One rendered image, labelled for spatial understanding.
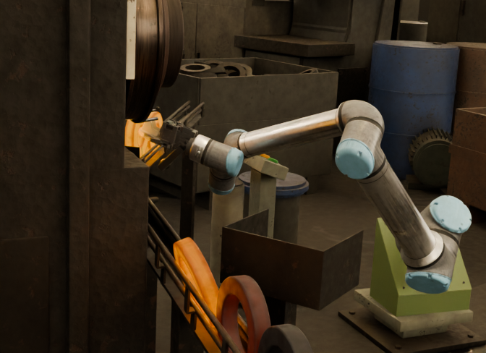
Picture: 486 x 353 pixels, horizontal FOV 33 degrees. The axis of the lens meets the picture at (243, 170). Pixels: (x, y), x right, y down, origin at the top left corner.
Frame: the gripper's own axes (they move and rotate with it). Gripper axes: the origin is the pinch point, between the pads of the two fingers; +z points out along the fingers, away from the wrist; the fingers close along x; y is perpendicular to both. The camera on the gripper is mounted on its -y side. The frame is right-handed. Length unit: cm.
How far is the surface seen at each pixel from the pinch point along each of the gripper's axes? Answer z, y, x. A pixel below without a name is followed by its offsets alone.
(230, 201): -33.7, -21.2, -29.5
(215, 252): -35, -43, -30
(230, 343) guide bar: -65, 11, 133
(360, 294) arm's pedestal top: -91, -40, -41
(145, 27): -14, 45, 69
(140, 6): -12, 50, 68
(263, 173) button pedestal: -41, -8, -35
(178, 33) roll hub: -19, 45, 56
